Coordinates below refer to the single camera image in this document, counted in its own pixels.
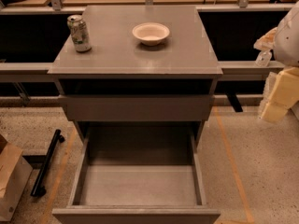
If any open grey middle drawer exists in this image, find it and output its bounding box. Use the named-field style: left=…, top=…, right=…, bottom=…
left=52, top=122, right=221, bottom=224

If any brown cardboard box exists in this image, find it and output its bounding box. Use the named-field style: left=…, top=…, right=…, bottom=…
left=0, top=135, right=32, bottom=221

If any green 7up soda can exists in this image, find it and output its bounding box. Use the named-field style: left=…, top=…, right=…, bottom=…
left=67, top=14, right=92, bottom=52

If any closed grey top drawer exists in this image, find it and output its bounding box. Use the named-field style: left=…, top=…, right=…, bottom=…
left=59, top=95, right=214, bottom=122

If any white paper bowl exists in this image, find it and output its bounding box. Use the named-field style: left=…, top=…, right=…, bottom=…
left=132, top=22, right=170, bottom=46

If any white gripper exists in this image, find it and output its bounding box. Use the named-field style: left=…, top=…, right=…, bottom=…
left=253, top=2, right=299, bottom=123

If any grey drawer cabinet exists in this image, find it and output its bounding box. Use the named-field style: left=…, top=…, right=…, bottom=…
left=49, top=6, right=222, bottom=138

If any grey metal rail frame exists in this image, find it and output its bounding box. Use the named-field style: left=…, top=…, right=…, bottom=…
left=0, top=0, right=299, bottom=108

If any black metal bar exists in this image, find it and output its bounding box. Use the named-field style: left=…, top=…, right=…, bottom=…
left=31, top=129, right=64, bottom=198

